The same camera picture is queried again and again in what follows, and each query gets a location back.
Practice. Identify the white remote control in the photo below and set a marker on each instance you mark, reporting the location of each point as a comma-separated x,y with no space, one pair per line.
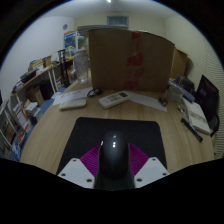
115,99

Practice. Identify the plain white paper sheet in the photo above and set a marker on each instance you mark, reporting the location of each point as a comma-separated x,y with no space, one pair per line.
148,100

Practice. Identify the cluttered wooden side desk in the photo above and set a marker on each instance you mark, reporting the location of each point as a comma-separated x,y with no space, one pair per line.
36,75

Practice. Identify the black marker pen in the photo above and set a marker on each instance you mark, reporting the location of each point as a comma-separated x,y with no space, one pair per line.
191,129

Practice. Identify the dark grey computer mouse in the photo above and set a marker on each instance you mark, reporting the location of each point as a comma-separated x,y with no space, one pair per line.
114,160

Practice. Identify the flat white oblong case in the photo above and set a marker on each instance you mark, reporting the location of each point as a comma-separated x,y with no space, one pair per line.
72,104

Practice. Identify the small brown cardboard box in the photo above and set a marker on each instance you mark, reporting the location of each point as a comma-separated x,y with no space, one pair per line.
34,95

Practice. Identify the black rectangular mouse pad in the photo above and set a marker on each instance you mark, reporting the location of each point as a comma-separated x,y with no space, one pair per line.
83,133

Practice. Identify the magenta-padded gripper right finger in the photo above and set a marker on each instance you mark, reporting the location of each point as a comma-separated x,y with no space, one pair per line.
148,170

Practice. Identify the black eyeglasses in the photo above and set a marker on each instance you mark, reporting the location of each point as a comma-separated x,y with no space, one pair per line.
95,92

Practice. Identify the black box-shaped case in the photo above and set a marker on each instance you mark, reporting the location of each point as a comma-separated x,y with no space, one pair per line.
47,90

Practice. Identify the blue white display cabinet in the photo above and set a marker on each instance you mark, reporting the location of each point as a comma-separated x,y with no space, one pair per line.
71,41

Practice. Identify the grey door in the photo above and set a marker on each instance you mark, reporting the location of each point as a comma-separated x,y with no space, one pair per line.
117,20

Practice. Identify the tall black rack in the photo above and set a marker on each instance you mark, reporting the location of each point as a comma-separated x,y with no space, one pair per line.
63,68

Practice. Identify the white open notebook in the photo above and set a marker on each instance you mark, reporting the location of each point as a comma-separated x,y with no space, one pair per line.
198,116

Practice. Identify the clear glass jar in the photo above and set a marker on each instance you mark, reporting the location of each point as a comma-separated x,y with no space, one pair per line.
81,68

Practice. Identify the white shelf unit with books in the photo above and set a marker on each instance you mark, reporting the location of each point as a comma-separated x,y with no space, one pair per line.
18,126

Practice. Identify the ceiling light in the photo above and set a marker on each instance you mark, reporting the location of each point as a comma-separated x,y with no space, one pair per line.
108,1

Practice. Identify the large brown cardboard box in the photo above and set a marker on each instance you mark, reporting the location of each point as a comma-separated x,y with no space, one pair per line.
113,60

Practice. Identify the white printed paper sheet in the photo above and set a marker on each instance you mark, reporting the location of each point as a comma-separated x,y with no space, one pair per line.
71,95

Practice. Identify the round wall clock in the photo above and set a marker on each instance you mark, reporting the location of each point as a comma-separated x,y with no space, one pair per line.
65,26

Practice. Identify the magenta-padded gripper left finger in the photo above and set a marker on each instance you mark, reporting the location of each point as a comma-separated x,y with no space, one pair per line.
78,170

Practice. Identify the dark tablet screen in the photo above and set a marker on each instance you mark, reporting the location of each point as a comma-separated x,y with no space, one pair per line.
207,96

